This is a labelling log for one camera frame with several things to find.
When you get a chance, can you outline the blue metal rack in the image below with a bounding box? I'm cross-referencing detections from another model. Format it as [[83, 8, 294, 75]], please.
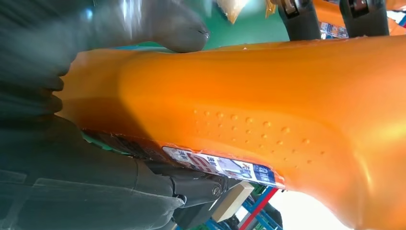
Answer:
[[203, 186, 283, 230]]

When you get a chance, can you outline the cardboard box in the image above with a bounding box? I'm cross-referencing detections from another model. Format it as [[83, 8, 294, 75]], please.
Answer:
[[212, 181, 255, 223]]

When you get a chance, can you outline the yellow plastic sheet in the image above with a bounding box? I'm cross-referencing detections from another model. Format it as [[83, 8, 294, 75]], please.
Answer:
[[216, 0, 277, 25]]

